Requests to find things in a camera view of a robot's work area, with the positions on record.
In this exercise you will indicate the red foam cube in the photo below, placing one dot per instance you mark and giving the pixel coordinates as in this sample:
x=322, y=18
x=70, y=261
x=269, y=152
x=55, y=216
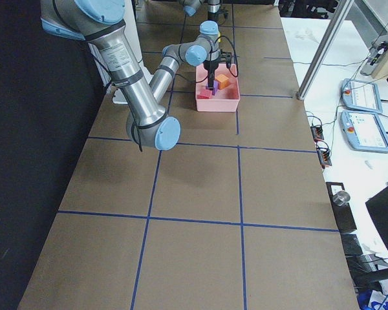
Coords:
x=205, y=94

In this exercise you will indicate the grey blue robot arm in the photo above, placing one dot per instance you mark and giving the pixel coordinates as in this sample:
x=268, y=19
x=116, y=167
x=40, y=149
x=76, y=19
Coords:
x=102, y=24
x=190, y=7

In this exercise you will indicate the black box on desk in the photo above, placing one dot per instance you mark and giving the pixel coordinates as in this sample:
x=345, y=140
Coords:
x=342, y=213

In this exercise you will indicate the upper teach pendant tablet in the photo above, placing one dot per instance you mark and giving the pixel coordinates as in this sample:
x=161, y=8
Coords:
x=361, y=95

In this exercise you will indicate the aluminium frame post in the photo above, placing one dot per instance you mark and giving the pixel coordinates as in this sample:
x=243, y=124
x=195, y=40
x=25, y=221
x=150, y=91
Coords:
x=324, y=46

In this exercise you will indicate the teach pendant tablet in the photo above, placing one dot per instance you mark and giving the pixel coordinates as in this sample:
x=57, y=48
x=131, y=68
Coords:
x=361, y=95
x=364, y=131

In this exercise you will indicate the purple foam cube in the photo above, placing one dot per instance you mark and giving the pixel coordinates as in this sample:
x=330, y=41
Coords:
x=215, y=88

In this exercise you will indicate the orange black connector block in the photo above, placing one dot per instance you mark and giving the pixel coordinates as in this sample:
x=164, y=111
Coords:
x=317, y=132
x=324, y=156

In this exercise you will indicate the lower teach pendant tablet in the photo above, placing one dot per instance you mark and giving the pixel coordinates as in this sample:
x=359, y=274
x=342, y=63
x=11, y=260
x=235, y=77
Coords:
x=364, y=131

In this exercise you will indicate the white pedestal column with base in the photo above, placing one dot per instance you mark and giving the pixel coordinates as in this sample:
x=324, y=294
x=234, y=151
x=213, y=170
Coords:
x=132, y=48

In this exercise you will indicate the small metal cup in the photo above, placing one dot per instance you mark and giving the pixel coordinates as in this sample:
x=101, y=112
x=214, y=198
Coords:
x=340, y=198

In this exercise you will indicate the crumpled white tissue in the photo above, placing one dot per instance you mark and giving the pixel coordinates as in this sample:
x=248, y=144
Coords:
x=306, y=34

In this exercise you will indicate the pink plastic bin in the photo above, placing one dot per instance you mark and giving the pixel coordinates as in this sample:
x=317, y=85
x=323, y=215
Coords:
x=223, y=99

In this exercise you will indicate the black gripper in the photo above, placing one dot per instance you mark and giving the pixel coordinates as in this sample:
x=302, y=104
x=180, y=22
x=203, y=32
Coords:
x=211, y=67
x=211, y=16

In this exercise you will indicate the orange foam cube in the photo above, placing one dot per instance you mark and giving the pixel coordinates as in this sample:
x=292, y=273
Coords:
x=223, y=81

